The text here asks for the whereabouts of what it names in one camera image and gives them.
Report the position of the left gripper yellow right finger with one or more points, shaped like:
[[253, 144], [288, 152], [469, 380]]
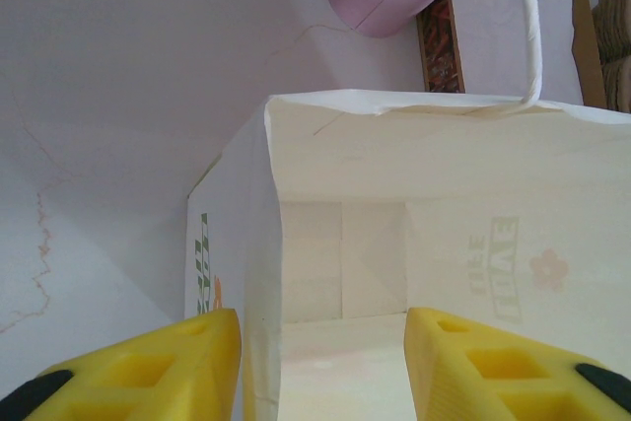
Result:
[[508, 376]]

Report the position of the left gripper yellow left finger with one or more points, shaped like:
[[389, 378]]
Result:
[[138, 376]]

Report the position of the white printed paper bag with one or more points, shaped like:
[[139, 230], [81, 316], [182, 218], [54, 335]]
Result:
[[394, 155]]

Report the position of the brown cardboard napkin tray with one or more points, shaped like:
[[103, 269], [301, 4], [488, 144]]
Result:
[[589, 46]]

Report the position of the brown pulp cup carrier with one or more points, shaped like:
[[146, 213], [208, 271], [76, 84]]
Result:
[[616, 46]]

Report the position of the white napkin stack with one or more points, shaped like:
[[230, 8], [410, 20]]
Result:
[[483, 21]]

